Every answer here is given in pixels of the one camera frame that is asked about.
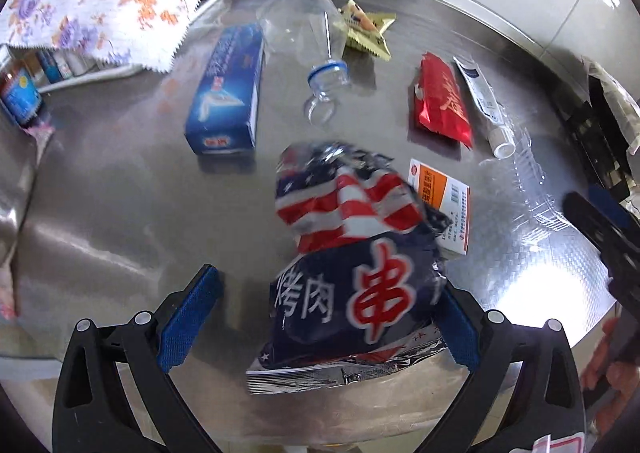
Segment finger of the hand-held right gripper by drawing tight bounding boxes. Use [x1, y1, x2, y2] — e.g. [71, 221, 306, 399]
[562, 191, 617, 259]
[588, 182, 637, 236]

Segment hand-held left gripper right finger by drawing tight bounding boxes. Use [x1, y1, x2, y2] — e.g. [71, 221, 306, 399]
[440, 278, 586, 453]

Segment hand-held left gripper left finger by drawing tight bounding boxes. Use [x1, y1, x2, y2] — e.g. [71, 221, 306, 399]
[52, 263, 226, 453]

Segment white orange medicine box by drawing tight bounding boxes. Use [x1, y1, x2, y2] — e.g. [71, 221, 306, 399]
[407, 157, 472, 261]

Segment flag print snack bag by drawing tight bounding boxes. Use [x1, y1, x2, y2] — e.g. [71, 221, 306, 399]
[245, 140, 451, 396]

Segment yellow snack wrapper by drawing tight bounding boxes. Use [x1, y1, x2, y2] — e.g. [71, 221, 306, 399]
[334, 0, 398, 63]

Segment clear plastic blister tray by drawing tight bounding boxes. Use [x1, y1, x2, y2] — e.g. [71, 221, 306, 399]
[480, 128, 566, 234]

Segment white ointment tube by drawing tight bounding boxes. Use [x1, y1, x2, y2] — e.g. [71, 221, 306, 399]
[452, 56, 517, 159]

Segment red foil packet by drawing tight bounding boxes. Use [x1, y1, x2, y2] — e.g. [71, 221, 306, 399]
[412, 52, 475, 150]

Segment blue toothpaste box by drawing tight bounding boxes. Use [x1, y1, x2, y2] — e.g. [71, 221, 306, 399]
[184, 23, 266, 156]

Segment blue label bottle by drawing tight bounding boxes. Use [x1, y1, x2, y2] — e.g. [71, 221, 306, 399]
[0, 60, 46, 129]

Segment row of small bottles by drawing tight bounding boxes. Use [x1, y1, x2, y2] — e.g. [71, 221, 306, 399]
[35, 48, 101, 84]

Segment clear plastic bottle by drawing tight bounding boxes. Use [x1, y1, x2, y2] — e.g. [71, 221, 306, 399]
[255, 0, 353, 126]

